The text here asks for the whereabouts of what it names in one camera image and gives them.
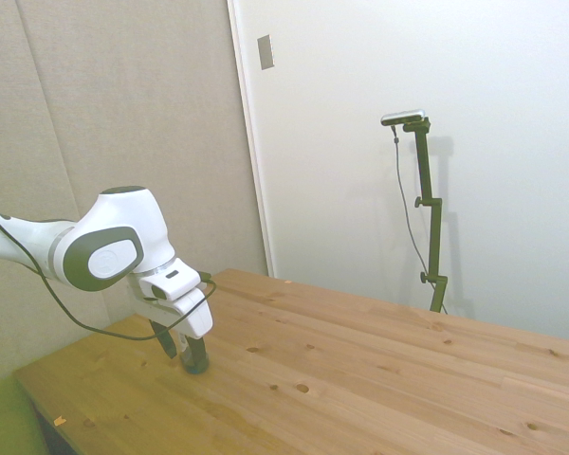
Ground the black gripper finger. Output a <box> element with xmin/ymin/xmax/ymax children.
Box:
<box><xmin>178</xmin><ymin>333</ymin><xmax>211</xmax><ymax>376</ymax></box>
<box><xmin>148</xmin><ymin>319</ymin><xmax>177</xmax><ymax>360</ymax></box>

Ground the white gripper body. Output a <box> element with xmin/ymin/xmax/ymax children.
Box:
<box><xmin>126</xmin><ymin>276</ymin><xmax>215</xmax><ymax>340</ymax></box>

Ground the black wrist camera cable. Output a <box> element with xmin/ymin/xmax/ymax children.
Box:
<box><xmin>0</xmin><ymin>207</ymin><xmax>218</xmax><ymax>342</ymax></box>

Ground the white door frame trim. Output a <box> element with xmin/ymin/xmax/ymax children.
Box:
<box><xmin>226</xmin><ymin>0</ymin><xmax>277</xmax><ymax>279</ymax></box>

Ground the dark green camera stand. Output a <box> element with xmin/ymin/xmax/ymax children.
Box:
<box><xmin>401</xmin><ymin>118</ymin><xmax>450</xmax><ymax>314</ymax></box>

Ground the grey wall plate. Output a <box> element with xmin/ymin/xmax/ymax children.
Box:
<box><xmin>256</xmin><ymin>33</ymin><xmax>276</xmax><ymax>72</ymax></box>

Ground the silver exterior camera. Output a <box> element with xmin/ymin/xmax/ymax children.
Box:
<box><xmin>380</xmin><ymin>109</ymin><xmax>428</xmax><ymax>127</ymax></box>

